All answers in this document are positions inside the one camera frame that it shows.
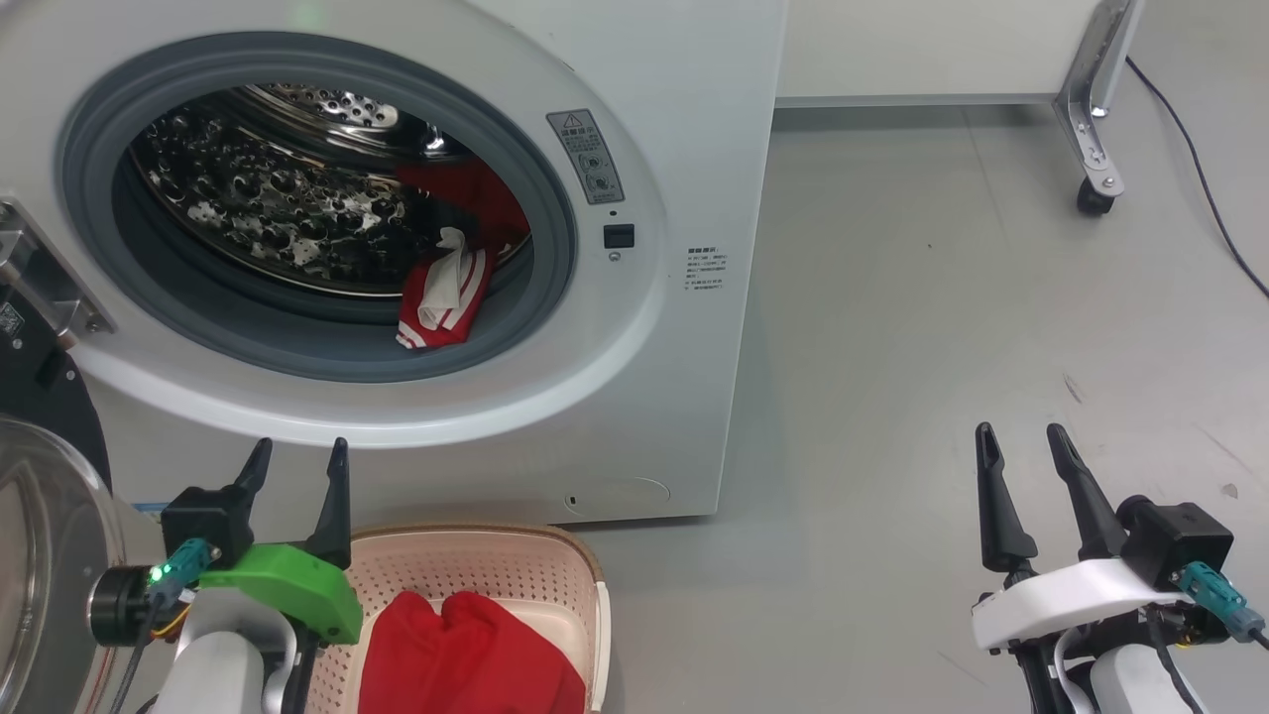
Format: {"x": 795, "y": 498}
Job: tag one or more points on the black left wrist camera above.
{"x": 203, "y": 521}

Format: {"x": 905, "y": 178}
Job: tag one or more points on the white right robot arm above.
{"x": 1120, "y": 684}

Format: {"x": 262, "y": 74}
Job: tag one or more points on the right wrist teal connector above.
{"x": 1214, "y": 595}

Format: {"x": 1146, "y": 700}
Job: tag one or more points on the washing machine glass door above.
{"x": 50, "y": 555}

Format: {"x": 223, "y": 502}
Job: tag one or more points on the metal door hinge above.
{"x": 50, "y": 278}

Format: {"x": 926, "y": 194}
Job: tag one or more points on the round white filter cover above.
{"x": 620, "y": 496}

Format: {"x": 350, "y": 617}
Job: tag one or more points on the steel washer drum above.
{"x": 258, "y": 198}

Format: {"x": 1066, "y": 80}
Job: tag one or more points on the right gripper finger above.
{"x": 1091, "y": 511}
{"x": 1001, "y": 526}

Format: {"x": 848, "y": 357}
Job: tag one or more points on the plain red garment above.
{"x": 466, "y": 664}

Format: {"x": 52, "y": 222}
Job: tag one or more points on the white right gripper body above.
{"x": 1061, "y": 600}

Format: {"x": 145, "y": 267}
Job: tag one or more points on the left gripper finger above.
{"x": 256, "y": 471}
{"x": 335, "y": 526}

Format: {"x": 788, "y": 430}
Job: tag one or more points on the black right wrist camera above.
{"x": 1175, "y": 540}

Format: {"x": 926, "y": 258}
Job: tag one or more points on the red white striped jersey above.
{"x": 456, "y": 297}

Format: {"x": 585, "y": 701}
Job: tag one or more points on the wrist teal connector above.
{"x": 188, "y": 565}
{"x": 1214, "y": 595}

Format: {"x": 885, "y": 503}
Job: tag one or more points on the left wrist teal connector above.
{"x": 188, "y": 565}

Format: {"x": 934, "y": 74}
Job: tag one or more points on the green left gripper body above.
{"x": 297, "y": 585}

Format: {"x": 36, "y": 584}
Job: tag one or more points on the white washing machine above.
{"x": 674, "y": 377}

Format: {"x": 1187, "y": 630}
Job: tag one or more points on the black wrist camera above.
{"x": 1175, "y": 540}
{"x": 203, "y": 521}

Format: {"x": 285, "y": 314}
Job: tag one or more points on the black door latch socket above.
{"x": 619, "y": 236}

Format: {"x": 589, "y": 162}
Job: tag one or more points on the blue energy label sticker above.
{"x": 151, "y": 508}

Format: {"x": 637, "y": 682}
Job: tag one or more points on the grey warning sticker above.
{"x": 586, "y": 157}

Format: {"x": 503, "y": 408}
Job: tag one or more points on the white partition with metal leg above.
{"x": 922, "y": 50}

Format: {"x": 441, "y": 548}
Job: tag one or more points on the cream perforated laundry basket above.
{"x": 496, "y": 565}

